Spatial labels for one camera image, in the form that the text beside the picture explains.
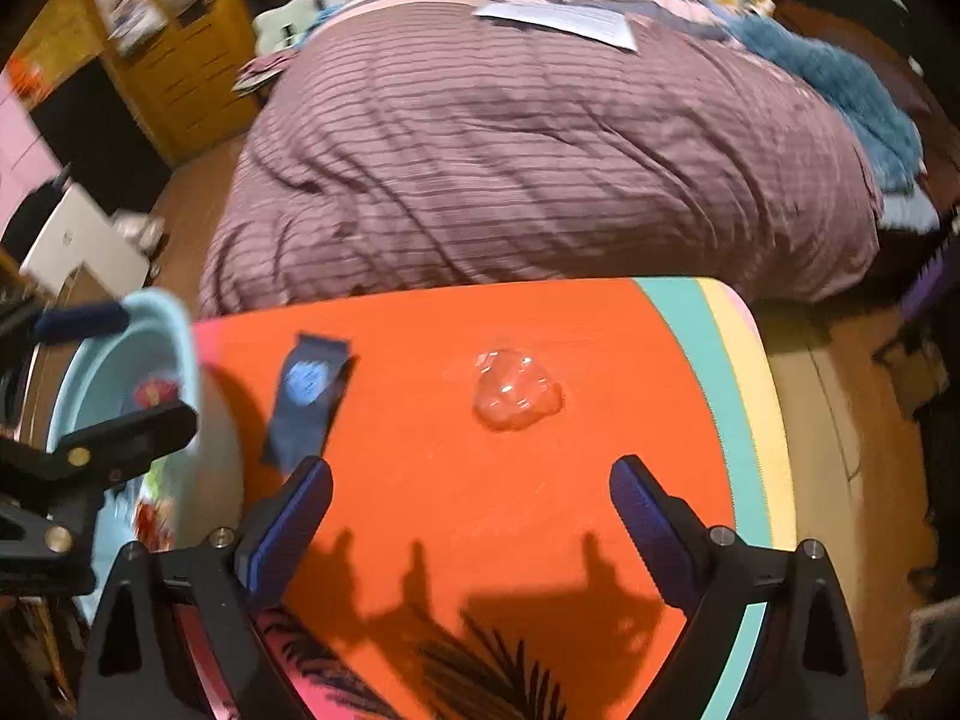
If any light blue plastic basin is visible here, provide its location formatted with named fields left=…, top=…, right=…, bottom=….
left=47, top=288, right=244, bottom=621

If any blue fluffy blanket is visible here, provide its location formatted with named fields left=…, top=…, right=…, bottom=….
left=727, top=15, right=923, bottom=195

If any red yellow wrapper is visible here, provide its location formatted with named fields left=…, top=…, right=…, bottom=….
left=133, top=497, right=176, bottom=553

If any red item in basin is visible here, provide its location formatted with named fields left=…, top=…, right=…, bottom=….
left=133, top=377, right=179, bottom=410

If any colourful beach towel mat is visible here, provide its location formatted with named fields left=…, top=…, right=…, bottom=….
left=194, top=278, right=797, bottom=718

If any white paper envelope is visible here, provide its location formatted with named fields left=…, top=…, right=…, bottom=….
left=473, top=2, right=638, bottom=52

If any clear plastic cup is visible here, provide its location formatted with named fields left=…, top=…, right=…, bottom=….
left=473, top=348, right=565, bottom=433

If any small dark blue pouch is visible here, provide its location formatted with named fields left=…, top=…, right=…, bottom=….
left=260, top=333, right=352, bottom=476

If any white laptop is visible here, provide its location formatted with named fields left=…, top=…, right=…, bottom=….
left=20, top=184, right=149, bottom=298

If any wooden door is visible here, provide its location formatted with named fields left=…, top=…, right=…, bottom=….
left=85, top=0, right=259, bottom=166

